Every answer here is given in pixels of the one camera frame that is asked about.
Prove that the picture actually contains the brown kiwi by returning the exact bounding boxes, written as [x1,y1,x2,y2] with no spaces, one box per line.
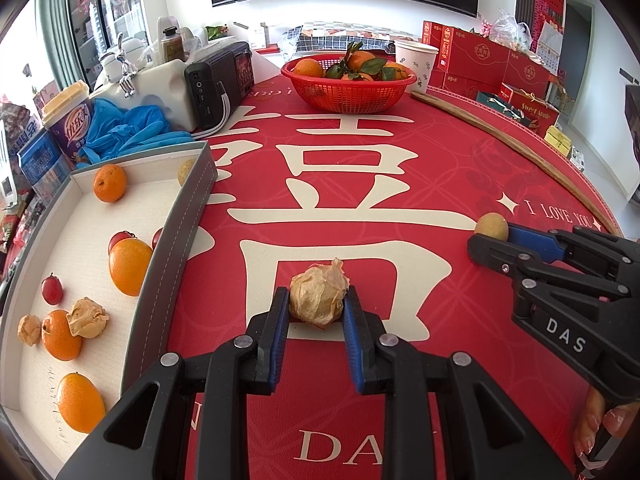
[474,212,509,242]
[177,158,195,186]

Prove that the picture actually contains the orange kumquat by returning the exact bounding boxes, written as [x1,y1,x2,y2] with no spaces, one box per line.
[55,373,106,434]

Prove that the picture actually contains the large mandarin orange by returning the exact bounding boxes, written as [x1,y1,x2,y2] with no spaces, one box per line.
[41,309,82,362]

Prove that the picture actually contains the tan walnut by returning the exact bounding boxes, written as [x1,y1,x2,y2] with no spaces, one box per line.
[66,297,110,339]

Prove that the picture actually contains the red cherry tomato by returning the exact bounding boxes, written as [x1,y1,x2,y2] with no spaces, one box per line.
[41,273,64,306]

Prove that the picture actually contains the small round orange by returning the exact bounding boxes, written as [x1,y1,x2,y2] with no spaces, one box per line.
[108,237,152,297]

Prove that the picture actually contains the pale walnut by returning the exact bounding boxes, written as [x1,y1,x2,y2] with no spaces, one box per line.
[288,258,350,330]

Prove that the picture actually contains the small red tomato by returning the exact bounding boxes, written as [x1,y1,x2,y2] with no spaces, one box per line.
[151,228,163,250]

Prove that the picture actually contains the person right hand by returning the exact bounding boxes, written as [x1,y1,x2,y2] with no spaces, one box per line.
[573,387,639,457]

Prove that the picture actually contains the yellow carton box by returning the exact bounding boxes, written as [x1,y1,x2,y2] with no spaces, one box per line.
[544,126,572,158]

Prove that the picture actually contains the long wooden stick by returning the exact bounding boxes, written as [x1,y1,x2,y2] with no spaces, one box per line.
[409,91,622,235]

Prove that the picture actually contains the red gift bag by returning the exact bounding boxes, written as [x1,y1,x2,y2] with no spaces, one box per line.
[499,82,560,138]

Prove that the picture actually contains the dark green gift bag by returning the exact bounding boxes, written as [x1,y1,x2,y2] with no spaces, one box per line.
[476,91,530,127]

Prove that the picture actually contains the white shallow tray box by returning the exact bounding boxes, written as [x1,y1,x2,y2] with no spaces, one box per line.
[1,142,217,479]

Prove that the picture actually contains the red gift box stack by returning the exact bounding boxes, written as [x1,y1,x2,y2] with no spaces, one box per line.
[422,21,550,99]

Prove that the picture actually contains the red round tablecloth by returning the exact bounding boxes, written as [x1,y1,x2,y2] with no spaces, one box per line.
[168,76,587,465]

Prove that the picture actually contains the white paper cup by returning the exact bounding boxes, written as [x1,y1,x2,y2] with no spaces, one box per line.
[394,40,438,93]

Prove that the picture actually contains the red plastic fruit basket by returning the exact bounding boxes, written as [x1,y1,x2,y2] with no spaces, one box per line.
[281,54,416,115]

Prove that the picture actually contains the blue drink can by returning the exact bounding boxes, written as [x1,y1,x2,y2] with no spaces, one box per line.
[17,129,72,205]

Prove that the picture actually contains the blue cloth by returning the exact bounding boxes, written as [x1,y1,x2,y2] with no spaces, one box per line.
[76,99,192,168]

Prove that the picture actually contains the black portable radio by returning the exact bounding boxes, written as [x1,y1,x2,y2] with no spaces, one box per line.
[184,38,255,132]

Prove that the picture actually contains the purple milk tea cup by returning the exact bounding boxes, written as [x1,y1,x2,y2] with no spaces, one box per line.
[42,81,93,165]

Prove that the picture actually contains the green potted plant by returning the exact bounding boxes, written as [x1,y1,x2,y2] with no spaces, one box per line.
[205,25,229,41]

